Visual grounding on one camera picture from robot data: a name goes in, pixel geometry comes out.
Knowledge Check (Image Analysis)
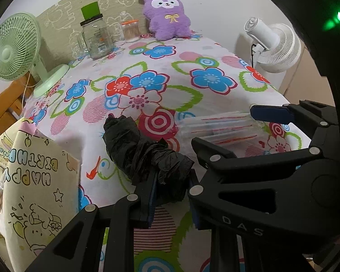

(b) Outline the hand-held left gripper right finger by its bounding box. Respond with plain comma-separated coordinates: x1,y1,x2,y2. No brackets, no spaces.
189,201,309,272

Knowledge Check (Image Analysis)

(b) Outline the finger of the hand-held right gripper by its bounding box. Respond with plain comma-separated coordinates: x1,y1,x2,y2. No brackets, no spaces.
250,100,339,148
188,137,322,237

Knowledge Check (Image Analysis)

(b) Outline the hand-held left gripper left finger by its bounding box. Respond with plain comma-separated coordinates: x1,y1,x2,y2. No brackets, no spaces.
25,171,159,272

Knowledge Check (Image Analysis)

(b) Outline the black plastic bag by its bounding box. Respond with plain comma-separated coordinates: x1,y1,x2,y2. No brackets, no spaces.
102,113,194,204

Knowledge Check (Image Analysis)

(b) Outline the white standing fan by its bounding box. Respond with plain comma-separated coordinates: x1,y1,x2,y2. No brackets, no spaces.
244,17,302,74

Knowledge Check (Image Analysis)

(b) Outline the clear straw packet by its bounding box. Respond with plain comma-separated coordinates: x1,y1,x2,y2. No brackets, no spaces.
177,110,268,159

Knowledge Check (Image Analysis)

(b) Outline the purple plush bunny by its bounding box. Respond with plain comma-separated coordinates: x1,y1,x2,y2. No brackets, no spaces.
138,0,192,41

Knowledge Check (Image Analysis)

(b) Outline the small jar with orange lid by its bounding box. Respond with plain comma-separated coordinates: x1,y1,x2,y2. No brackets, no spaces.
121,20,141,44

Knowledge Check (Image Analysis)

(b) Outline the glass mug jar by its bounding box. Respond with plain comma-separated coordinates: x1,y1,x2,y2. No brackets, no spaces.
78,17,114,61

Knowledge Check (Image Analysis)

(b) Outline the wooden chair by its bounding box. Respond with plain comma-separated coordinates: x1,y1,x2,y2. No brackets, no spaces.
0,76,37,145

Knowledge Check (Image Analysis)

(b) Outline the green plastic cup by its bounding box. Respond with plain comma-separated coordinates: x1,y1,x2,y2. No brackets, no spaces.
81,1,103,22

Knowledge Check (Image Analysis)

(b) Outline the green desk fan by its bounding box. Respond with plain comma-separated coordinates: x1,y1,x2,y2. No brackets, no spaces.
0,12,71,98

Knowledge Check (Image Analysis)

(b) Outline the black fan cable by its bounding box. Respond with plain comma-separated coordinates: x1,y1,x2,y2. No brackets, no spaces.
251,43,260,68

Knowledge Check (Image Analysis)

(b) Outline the cream fan cable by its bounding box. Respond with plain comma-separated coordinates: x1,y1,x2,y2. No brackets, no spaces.
20,71,36,114

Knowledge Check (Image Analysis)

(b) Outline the green printed wall board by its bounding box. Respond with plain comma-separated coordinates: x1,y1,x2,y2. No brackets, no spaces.
35,0,143,63

